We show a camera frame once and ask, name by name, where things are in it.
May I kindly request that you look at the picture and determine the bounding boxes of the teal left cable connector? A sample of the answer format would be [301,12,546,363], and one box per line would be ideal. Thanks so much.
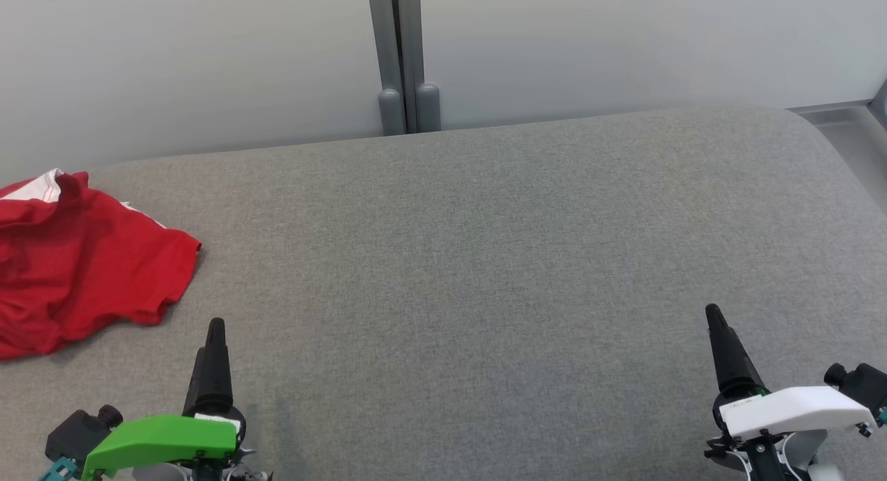
[38,456,78,481]

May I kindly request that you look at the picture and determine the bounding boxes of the grey rounded post cap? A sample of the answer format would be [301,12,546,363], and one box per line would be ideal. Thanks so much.
[378,88,405,137]
[416,83,442,133]

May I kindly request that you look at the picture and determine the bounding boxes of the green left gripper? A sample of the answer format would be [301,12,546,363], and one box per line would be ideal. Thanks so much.
[82,317,272,481]

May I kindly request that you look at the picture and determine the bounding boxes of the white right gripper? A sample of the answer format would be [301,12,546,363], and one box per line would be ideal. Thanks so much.
[705,304,877,481]

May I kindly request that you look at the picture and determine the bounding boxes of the grey vertical partition post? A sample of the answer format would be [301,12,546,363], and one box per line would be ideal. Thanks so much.
[366,0,425,134]

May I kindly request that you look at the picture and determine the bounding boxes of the red shorts with white stripe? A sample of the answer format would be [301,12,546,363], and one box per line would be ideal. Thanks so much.
[0,168,203,361]

